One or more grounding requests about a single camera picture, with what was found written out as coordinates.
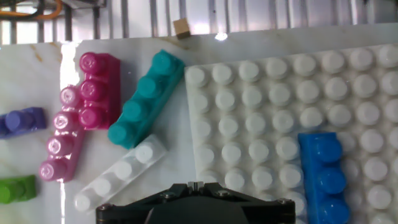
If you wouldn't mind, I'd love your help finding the white studded baseplate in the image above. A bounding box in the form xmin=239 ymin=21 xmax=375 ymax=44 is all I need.
xmin=185 ymin=43 xmax=398 ymax=224

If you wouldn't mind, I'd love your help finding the pink four-stud block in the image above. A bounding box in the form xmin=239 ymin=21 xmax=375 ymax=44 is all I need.
xmin=39 ymin=85 xmax=86 ymax=183

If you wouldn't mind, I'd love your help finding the black cable bundle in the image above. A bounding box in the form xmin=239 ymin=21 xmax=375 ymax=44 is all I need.
xmin=0 ymin=0 xmax=46 ymax=19

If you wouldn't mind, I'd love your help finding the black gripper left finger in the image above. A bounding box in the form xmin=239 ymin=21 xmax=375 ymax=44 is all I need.
xmin=171 ymin=182 xmax=191 ymax=197

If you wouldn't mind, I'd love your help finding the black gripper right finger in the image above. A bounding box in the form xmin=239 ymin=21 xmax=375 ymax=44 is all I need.
xmin=202 ymin=182 xmax=222 ymax=196

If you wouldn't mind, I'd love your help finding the small wooden cube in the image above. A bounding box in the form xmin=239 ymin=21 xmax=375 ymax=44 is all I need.
xmin=172 ymin=17 xmax=192 ymax=40

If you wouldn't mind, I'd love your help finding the orange cable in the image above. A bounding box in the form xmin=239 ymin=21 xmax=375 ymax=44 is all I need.
xmin=0 ymin=0 xmax=63 ymax=21

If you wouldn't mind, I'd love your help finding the white four-stud block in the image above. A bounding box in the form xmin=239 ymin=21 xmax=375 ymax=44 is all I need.
xmin=73 ymin=134 xmax=169 ymax=214

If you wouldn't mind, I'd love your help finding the purple two-stud block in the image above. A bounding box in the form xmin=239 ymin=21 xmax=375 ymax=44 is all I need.
xmin=0 ymin=107 xmax=47 ymax=140

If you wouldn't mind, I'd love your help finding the teal four-stud block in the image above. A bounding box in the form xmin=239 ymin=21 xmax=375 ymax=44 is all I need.
xmin=108 ymin=49 xmax=186 ymax=150

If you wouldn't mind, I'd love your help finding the green two-stud block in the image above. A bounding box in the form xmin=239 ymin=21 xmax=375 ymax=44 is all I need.
xmin=0 ymin=174 xmax=37 ymax=205

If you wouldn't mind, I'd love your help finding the blue four-stud block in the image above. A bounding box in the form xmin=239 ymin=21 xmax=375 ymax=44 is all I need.
xmin=297 ymin=132 xmax=351 ymax=224

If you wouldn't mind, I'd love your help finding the magenta three-stud block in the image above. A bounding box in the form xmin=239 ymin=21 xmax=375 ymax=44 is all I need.
xmin=78 ymin=52 xmax=121 ymax=131

